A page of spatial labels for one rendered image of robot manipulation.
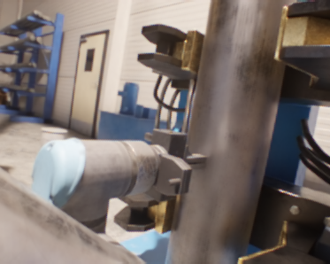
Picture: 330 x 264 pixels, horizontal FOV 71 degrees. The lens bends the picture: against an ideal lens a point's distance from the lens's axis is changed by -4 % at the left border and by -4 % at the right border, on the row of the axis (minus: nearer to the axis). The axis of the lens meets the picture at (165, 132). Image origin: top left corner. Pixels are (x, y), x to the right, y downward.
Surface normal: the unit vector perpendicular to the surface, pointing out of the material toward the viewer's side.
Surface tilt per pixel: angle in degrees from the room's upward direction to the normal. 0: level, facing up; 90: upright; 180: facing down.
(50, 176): 84
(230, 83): 90
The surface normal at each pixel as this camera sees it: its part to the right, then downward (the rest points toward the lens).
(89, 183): 0.73, 0.15
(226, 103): -0.44, 0.01
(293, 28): -0.67, -0.04
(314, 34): 0.00, 0.09
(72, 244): 0.90, -0.43
